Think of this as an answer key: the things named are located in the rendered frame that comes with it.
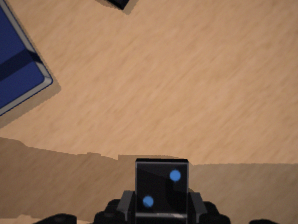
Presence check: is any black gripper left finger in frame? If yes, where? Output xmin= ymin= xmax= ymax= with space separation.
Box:
xmin=33 ymin=191 xmax=136 ymax=224

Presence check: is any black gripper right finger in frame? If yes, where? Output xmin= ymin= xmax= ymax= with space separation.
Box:
xmin=187 ymin=192 xmax=278 ymax=224

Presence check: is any black domino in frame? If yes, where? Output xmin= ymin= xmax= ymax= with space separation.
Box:
xmin=135 ymin=158 xmax=189 ymax=224
xmin=108 ymin=0 xmax=129 ymax=10

